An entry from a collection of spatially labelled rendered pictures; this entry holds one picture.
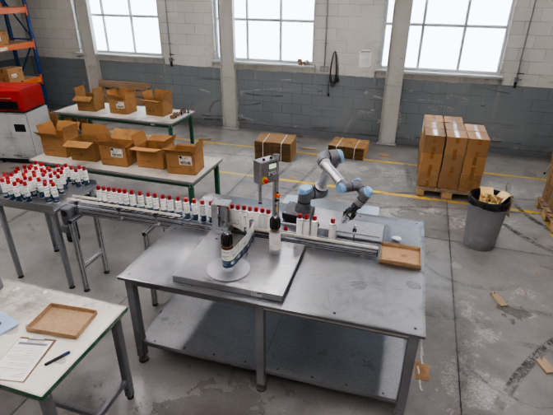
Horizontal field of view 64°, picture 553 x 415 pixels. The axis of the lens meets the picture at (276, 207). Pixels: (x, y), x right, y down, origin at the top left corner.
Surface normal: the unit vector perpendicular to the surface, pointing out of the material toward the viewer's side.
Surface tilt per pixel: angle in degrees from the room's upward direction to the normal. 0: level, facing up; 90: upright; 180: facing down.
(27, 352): 1
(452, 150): 91
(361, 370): 1
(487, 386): 0
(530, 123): 90
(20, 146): 90
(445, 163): 90
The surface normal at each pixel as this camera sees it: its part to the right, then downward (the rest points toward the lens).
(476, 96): -0.30, 0.43
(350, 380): 0.01, -0.90
